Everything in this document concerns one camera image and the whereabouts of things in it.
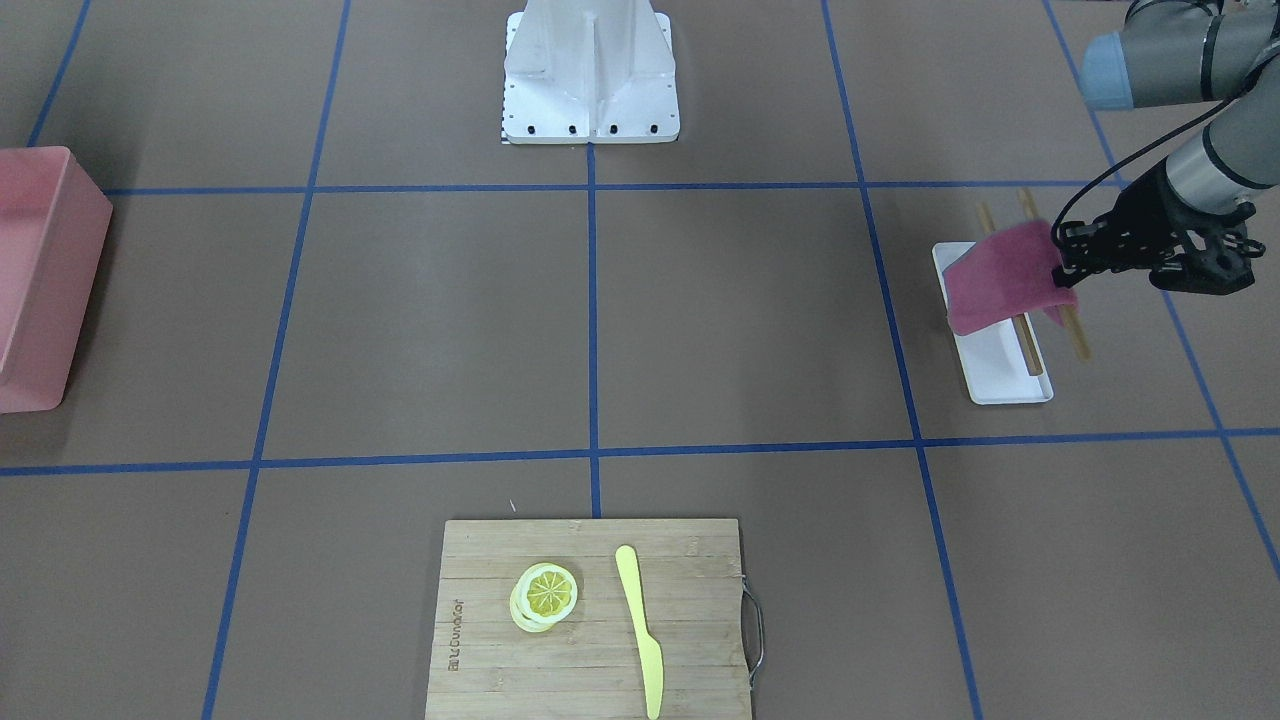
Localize bamboo cutting board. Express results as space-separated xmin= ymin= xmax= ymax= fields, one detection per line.
xmin=424 ymin=518 xmax=753 ymax=719

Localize yellow lemon slices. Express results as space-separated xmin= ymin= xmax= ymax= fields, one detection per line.
xmin=508 ymin=562 xmax=579 ymax=634

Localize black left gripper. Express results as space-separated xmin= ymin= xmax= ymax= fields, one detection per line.
xmin=1091 ymin=160 xmax=1213 ymax=275

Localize white rectangular tray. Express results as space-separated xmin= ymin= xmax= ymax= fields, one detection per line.
xmin=932 ymin=241 xmax=1055 ymax=406

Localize yellow plastic knife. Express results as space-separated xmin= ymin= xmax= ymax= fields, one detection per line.
xmin=614 ymin=544 xmax=666 ymax=719

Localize maroon wiping cloth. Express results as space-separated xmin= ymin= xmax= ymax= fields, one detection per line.
xmin=943 ymin=219 xmax=1079 ymax=336

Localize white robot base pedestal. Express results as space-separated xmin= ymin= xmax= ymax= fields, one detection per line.
xmin=500 ymin=1 xmax=681 ymax=145

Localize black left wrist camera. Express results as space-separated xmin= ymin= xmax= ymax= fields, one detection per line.
xmin=1148 ymin=225 xmax=1267 ymax=296

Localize pink plastic bin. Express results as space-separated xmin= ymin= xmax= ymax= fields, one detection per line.
xmin=1 ymin=146 xmax=113 ymax=414

